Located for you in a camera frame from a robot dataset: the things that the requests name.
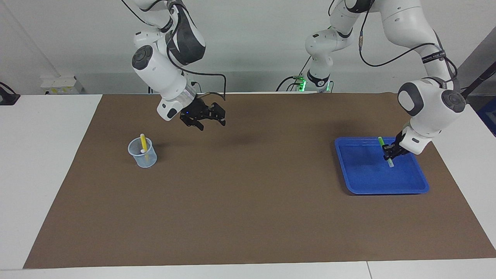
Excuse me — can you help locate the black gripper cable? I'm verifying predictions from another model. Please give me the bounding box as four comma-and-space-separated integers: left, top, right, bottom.
329, 0, 460, 91
120, 0, 227, 102

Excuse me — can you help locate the black left arm base cable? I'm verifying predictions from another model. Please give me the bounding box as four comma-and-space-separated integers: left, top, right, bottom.
276, 56, 312, 93

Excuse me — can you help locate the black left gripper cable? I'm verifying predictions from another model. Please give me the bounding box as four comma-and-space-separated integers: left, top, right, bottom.
329, 0, 460, 91

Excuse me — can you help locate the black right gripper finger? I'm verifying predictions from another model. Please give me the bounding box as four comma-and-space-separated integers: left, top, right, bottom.
181, 115, 205, 132
208, 102, 227, 127

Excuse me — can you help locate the blue plastic tray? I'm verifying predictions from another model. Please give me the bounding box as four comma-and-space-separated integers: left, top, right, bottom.
334, 136, 430, 195

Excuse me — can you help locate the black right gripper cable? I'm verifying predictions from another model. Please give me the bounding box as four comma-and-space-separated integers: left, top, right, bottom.
120, 0, 227, 102

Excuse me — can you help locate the green marker pen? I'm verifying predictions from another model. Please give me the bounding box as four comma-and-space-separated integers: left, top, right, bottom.
378, 136, 394, 168

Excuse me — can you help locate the translucent plastic cup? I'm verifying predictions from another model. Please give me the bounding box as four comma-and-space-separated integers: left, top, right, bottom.
128, 136, 158, 169

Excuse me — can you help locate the brown table mat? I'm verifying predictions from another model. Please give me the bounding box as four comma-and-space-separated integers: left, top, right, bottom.
23, 92, 496, 269

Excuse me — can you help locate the black stand pole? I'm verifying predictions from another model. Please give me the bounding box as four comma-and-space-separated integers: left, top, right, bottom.
461, 62, 496, 99

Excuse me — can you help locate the black table clamp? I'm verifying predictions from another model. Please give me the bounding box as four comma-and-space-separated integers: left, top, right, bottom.
0, 82, 21, 106

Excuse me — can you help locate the blue box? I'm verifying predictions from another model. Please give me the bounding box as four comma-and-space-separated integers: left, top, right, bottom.
477, 97, 496, 137

